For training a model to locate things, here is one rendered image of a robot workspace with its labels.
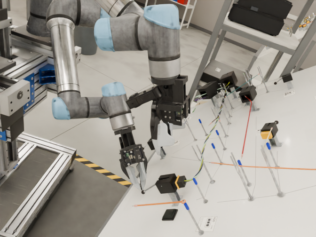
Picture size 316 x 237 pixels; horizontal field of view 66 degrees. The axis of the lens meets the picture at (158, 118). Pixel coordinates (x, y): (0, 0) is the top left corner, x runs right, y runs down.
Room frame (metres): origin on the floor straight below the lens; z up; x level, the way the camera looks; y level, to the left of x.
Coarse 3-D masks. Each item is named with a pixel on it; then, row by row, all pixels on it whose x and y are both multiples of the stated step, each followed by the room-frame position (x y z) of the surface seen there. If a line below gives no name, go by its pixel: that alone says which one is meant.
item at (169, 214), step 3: (168, 210) 0.48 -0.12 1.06; (171, 210) 0.48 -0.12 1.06; (174, 210) 0.48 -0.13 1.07; (177, 210) 0.48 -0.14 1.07; (165, 213) 0.47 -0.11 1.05; (168, 213) 0.47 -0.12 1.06; (171, 213) 0.47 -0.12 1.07; (174, 213) 0.47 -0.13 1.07; (165, 216) 0.46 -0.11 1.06; (168, 216) 0.46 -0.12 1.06; (171, 216) 0.46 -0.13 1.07; (174, 216) 0.46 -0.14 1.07; (162, 219) 0.46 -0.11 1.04; (165, 219) 0.45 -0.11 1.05; (168, 219) 0.45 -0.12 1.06; (171, 219) 0.45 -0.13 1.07
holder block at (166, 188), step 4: (160, 176) 0.56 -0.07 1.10; (164, 176) 0.55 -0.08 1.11; (168, 176) 0.55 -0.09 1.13; (172, 176) 0.54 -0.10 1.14; (160, 180) 0.54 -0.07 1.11; (164, 180) 0.53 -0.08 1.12; (168, 180) 0.53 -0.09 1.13; (172, 180) 0.53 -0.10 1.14; (156, 184) 0.53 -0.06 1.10; (160, 184) 0.52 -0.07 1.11; (164, 184) 0.52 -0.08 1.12; (168, 184) 0.52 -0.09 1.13; (172, 184) 0.52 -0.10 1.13; (160, 188) 0.52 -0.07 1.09; (164, 188) 0.52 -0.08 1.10; (168, 188) 0.52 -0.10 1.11; (172, 188) 0.51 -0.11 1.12; (160, 192) 0.52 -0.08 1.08; (164, 192) 0.52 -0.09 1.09; (168, 192) 0.52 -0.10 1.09; (172, 192) 0.51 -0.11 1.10
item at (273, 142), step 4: (276, 120) 0.76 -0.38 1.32; (268, 124) 0.72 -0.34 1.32; (272, 124) 0.71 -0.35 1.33; (276, 124) 0.75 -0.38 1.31; (264, 128) 0.69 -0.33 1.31; (268, 128) 0.69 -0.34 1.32; (272, 128) 0.69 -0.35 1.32; (276, 128) 0.71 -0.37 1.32; (272, 132) 0.68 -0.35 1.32; (276, 132) 0.70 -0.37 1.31; (276, 136) 0.70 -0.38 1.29; (272, 140) 0.71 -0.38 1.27; (276, 140) 0.69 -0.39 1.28; (272, 144) 0.70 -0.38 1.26; (276, 144) 0.68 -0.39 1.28; (280, 144) 0.68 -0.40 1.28
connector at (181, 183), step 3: (180, 177) 0.54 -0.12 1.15; (183, 177) 0.54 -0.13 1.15; (174, 180) 0.53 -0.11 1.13; (180, 180) 0.53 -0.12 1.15; (183, 180) 0.53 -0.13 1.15; (174, 183) 0.52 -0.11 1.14; (177, 183) 0.52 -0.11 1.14; (180, 183) 0.52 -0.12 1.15; (183, 183) 0.52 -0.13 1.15; (174, 186) 0.52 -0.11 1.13; (180, 186) 0.52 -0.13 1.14; (183, 186) 0.51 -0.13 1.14
